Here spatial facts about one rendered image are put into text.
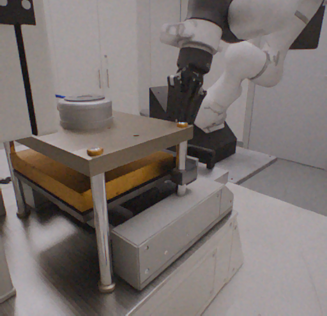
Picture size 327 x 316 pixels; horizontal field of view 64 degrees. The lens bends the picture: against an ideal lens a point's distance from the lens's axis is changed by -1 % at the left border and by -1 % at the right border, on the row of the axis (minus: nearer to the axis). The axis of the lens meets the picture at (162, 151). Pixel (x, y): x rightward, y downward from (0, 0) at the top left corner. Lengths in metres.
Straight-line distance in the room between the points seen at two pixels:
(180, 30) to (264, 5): 0.16
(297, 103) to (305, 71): 0.35
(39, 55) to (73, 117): 0.20
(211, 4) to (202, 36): 0.07
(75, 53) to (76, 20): 0.29
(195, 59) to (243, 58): 0.44
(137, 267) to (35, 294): 0.13
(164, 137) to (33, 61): 0.19
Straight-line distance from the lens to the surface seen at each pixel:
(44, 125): 0.20
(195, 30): 0.59
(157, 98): 1.13
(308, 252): 0.78
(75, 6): 2.83
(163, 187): 0.45
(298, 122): 3.47
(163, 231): 0.35
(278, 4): 0.59
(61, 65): 2.71
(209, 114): 1.15
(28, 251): 0.46
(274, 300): 0.64
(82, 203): 0.32
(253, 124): 3.69
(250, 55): 1.01
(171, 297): 0.43
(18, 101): 0.19
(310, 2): 1.04
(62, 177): 0.36
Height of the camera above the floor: 1.20
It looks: 20 degrees down
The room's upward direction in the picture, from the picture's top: straight up
